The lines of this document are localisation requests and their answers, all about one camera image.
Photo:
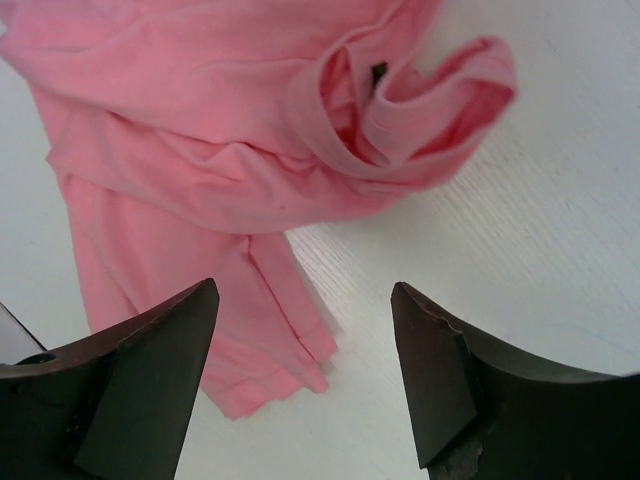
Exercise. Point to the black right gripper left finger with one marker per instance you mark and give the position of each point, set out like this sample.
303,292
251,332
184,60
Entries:
113,405

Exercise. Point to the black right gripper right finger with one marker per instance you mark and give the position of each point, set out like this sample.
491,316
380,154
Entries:
481,408

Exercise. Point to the pink t-shirt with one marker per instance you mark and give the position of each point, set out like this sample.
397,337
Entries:
188,137

